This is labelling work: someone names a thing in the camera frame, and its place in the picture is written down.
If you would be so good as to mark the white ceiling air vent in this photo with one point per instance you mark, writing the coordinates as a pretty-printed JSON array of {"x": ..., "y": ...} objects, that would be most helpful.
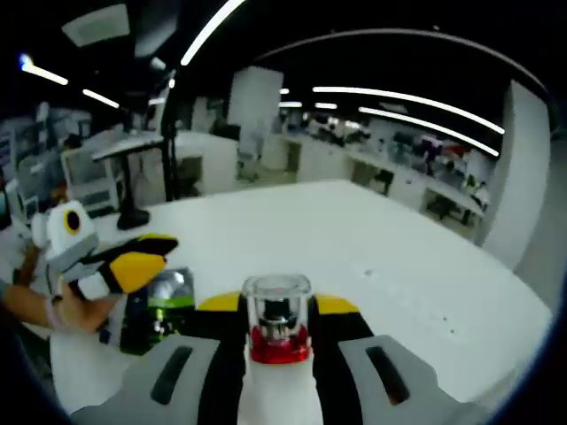
[{"x": 95, "y": 24}]

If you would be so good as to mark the pale wristband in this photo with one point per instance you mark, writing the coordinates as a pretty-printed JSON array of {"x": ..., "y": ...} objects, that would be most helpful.
[{"x": 53, "y": 312}]

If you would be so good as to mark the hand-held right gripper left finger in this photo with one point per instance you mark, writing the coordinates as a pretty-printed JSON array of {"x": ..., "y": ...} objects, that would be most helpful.
[{"x": 177, "y": 376}]

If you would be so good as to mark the long curved ceiling light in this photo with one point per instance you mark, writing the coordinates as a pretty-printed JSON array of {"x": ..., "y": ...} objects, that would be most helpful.
[{"x": 208, "y": 33}]

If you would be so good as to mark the green skincare sachet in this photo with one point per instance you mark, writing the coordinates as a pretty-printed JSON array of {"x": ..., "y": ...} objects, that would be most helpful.
[{"x": 170, "y": 305}]

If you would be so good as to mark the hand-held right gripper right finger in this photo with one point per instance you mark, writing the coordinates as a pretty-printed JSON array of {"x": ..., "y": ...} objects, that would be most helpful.
[{"x": 354, "y": 376}]

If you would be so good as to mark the ceiling light strip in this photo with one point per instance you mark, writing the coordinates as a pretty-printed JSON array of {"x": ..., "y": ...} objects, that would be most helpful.
[
  {"x": 429, "y": 128},
  {"x": 407, "y": 104}
]

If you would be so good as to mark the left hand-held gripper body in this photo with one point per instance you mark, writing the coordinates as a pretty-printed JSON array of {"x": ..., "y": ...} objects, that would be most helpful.
[{"x": 59, "y": 239}]

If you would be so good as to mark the white standing desk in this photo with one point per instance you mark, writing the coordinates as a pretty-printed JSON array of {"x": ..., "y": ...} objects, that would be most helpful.
[{"x": 128, "y": 146}]

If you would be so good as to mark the row of white office desks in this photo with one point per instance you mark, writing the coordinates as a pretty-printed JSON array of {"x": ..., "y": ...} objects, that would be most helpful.
[{"x": 398, "y": 177}]

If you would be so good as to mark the black pole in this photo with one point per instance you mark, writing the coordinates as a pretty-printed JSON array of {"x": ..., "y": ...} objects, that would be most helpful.
[{"x": 169, "y": 141}]

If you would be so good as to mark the person's left hand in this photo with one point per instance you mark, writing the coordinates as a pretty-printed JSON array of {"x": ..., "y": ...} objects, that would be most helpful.
[{"x": 88, "y": 314}]

